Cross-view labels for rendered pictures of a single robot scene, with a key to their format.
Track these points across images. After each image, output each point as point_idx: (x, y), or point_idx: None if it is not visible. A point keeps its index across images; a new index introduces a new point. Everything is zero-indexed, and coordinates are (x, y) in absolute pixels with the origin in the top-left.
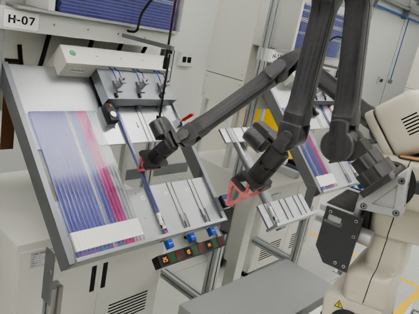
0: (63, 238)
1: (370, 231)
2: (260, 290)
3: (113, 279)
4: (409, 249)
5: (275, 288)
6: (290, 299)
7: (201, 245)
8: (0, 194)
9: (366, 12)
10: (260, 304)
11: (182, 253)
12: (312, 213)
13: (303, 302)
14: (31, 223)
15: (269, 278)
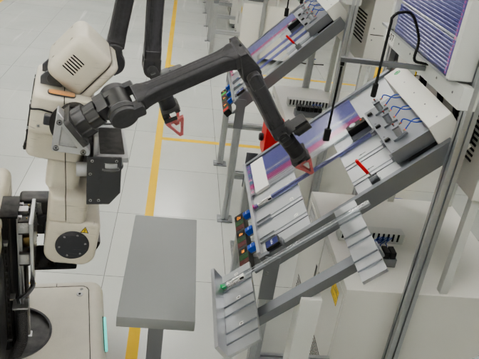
0: (259, 154)
1: None
2: (170, 263)
3: None
4: (47, 164)
5: (162, 273)
6: (142, 271)
7: (244, 243)
8: (410, 212)
9: None
10: (156, 251)
11: (240, 229)
12: (214, 328)
13: (130, 275)
14: None
15: (177, 281)
